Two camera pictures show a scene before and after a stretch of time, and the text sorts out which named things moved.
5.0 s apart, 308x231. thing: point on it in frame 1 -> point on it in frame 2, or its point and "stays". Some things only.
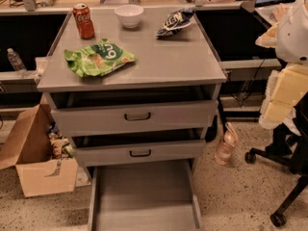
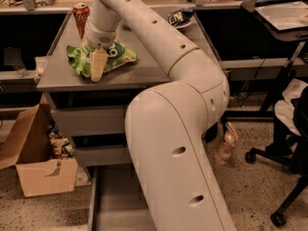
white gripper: x=293 y=38 -> x=98 y=36
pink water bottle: x=225 y=145 stays
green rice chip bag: x=98 y=59 stays
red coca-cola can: x=84 y=20 stays
